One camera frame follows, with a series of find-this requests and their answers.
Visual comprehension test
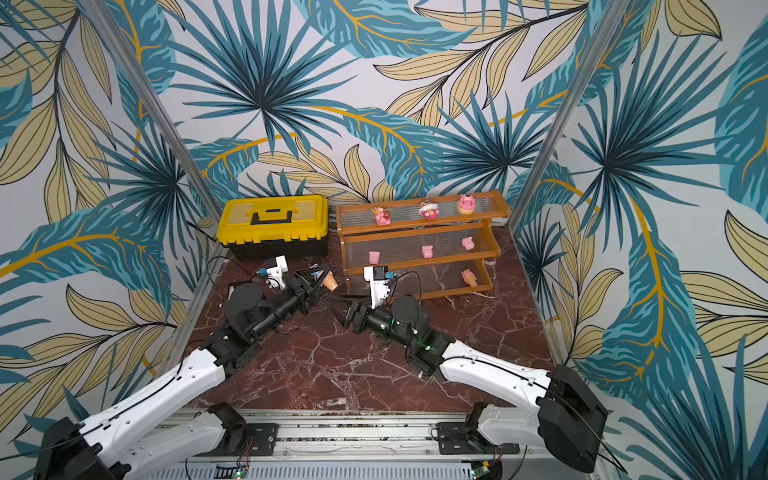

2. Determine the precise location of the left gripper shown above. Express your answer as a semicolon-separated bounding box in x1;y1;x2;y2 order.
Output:
252;264;332;341

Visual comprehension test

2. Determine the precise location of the pink yellow figure toy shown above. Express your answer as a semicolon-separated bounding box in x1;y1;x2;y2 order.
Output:
371;206;391;227

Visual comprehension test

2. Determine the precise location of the pink strawberry cake figure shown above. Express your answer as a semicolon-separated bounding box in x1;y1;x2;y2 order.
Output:
418;200;440;221

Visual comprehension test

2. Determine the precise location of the pink round pig figure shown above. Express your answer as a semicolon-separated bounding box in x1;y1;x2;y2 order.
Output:
457;194;476;215

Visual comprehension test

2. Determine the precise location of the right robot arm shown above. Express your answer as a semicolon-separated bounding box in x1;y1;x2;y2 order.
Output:
337;295;608;473

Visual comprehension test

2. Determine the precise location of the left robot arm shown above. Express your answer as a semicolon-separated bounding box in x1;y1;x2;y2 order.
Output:
33;269;330;479

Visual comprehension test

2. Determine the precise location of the yellow black toolbox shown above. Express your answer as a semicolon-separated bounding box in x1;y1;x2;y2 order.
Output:
216;195;329;261

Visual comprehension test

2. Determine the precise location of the orange clear plastic shelf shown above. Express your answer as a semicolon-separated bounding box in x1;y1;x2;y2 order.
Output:
336;191;510;299

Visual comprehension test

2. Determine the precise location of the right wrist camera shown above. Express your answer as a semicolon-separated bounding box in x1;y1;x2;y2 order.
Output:
364;265;394;309

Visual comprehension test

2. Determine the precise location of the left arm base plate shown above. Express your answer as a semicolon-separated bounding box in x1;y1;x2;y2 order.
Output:
205;423;279;457

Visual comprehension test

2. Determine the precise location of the aluminium mounting rail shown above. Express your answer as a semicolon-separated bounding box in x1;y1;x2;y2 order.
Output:
154;409;585;479

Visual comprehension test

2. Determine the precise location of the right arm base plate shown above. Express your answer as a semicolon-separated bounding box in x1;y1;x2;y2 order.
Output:
431;422;521;455

